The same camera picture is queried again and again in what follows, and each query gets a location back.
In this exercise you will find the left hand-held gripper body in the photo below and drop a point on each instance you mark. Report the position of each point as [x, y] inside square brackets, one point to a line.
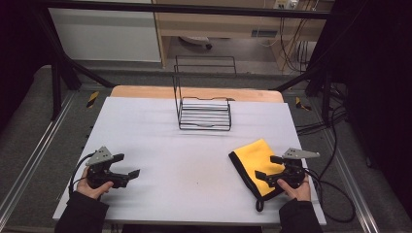
[98, 157]

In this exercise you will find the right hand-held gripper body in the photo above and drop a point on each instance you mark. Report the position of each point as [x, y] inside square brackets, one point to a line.
[294, 174]

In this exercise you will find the yellow cloth with black trim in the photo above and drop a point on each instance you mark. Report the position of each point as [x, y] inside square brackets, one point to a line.
[254, 158]

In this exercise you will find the person's right hand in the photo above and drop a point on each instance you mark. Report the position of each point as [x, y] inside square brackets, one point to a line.
[299, 192]

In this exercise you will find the person's left hand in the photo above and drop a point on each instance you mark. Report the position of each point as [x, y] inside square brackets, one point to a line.
[92, 191]

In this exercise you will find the white table mat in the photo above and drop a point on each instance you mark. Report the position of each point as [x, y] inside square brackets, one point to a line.
[181, 161]

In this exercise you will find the white cabinet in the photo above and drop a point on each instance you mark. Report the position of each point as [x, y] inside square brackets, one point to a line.
[103, 35]

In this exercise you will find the black curtain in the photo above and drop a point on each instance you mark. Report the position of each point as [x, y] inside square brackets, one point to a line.
[19, 58]
[372, 81]

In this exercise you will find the grey chair base with castor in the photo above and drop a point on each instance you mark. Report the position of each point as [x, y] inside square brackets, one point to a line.
[196, 40]

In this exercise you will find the light wooden desk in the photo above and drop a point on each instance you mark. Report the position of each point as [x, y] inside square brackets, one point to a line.
[226, 24]

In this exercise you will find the white power strip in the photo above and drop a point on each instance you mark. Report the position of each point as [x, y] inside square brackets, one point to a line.
[285, 4]

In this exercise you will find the aluminium floor rail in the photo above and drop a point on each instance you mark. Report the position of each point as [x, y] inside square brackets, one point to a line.
[35, 152]
[353, 181]

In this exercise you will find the black upright frame post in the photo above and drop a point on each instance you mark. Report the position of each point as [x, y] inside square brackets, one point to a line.
[326, 100]
[56, 90]

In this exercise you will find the black diagonal frame strut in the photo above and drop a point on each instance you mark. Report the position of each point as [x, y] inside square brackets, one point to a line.
[81, 69]
[298, 80]

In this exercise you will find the black horizontal frame bar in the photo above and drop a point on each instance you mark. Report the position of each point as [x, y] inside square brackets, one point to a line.
[194, 9]

